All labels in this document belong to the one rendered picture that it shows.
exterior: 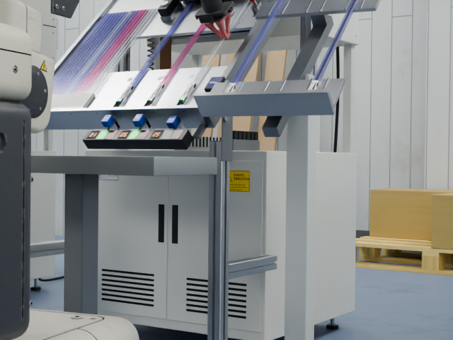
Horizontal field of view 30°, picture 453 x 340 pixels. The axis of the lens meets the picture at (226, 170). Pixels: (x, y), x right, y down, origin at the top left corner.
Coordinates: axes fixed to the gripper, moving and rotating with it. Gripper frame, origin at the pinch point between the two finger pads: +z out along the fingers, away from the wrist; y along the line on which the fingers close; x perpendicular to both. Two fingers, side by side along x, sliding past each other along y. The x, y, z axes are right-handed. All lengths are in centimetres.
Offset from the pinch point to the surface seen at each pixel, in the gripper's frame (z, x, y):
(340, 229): 83, -10, -9
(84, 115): 3.4, 32.8, 32.3
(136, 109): 1.9, 33.2, 12.6
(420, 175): 233, -226, 56
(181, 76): 2.4, 16.7, 6.9
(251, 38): 0.1, 2.7, -10.1
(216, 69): 2.3, 14.6, -3.8
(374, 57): 171, -274, 87
